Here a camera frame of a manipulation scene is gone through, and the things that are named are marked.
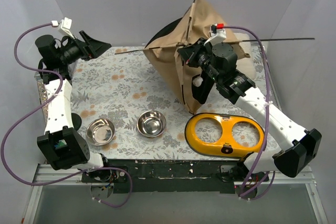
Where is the beige fabric pet tent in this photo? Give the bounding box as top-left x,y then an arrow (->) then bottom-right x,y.
144,0 -> 256,114

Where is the black tent pole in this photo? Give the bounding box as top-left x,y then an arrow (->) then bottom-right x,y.
114,37 -> 316,55
177,0 -> 209,106

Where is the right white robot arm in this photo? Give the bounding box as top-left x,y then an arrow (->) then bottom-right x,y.
177,38 -> 322,181

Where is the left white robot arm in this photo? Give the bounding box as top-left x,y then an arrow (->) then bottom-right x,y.
35,30 -> 112,182

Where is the cream fluffy pillow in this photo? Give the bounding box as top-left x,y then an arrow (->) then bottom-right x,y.
234,33 -> 257,80

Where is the glitter toy microphone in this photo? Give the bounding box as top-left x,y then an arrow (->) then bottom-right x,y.
34,72 -> 48,104

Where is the floral table mat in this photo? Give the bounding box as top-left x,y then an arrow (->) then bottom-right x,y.
49,45 -> 292,162

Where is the right steel bowl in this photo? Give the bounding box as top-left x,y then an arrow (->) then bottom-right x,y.
136,111 -> 166,138

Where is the steel bowl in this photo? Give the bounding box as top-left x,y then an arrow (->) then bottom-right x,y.
136,111 -> 166,138
86,119 -> 116,146

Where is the left steel bowl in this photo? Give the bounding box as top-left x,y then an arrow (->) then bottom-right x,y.
86,119 -> 116,146

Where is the yellow double bowl holder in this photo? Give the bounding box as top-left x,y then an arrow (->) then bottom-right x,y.
184,113 -> 264,158

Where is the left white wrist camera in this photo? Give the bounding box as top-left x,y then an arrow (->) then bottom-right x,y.
51,17 -> 76,39

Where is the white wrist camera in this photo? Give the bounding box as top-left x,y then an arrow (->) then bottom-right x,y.
204,23 -> 226,46
51,17 -> 76,39

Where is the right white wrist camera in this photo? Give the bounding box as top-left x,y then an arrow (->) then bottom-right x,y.
204,23 -> 226,46

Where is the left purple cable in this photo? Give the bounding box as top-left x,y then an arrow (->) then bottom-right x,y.
0,23 -> 133,209

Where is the purple cable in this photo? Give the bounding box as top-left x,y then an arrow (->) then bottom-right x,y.
0,23 -> 133,209
222,26 -> 276,201

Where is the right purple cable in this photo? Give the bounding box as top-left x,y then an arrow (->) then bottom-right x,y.
222,26 -> 276,201

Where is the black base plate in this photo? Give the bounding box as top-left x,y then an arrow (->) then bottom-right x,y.
46,157 -> 301,195

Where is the aluminium frame rail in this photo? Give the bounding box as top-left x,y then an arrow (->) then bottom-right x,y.
22,162 -> 329,224

